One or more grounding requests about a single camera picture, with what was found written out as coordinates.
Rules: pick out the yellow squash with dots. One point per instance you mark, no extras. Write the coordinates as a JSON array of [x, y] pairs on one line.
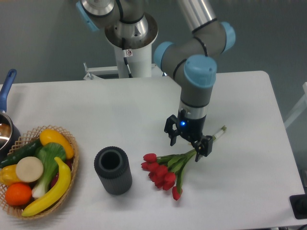
[[53, 136]]

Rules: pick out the beige round slice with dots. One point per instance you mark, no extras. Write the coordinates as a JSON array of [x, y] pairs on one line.
[[29, 169]]

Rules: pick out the green cucumber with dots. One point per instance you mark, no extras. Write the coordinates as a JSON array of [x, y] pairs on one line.
[[27, 150]]

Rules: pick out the red fruit in basket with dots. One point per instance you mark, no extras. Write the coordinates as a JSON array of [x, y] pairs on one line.
[[55, 178]]

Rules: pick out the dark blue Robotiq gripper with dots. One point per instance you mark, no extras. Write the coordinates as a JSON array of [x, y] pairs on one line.
[[190, 130]]

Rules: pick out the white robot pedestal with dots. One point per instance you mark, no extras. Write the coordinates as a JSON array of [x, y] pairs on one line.
[[130, 63]]

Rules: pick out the woven wicker basket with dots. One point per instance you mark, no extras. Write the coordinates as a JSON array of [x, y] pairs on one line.
[[24, 139]]

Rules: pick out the orange fruit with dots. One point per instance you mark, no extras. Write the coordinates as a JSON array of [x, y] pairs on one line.
[[18, 194]]

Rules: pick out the yellow banana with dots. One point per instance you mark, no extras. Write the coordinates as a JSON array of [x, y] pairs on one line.
[[54, 194]]

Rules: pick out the green bok choy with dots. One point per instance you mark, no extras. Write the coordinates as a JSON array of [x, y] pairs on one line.
[[46, 155]]

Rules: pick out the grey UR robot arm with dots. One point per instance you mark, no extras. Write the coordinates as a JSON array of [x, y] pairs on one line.
[[131, 32]]

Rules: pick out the blue handled saucepan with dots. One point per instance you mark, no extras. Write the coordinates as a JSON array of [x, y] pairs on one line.
[[9, 133]]

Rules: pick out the red tulip bouquet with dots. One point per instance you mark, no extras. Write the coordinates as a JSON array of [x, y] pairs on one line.
[[166, 172]]

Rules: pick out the black device at table edge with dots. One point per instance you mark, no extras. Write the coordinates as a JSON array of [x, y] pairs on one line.
[[299, 206]]

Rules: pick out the yellow bell pepper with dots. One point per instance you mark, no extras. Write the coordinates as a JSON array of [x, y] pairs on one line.
[[8, 175]]

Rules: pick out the dark grey ribbed vase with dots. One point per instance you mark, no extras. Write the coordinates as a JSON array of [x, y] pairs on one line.
[[112, 167]]

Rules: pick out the white metal frame right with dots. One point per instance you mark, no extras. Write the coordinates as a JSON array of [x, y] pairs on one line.
[[297, 109]]

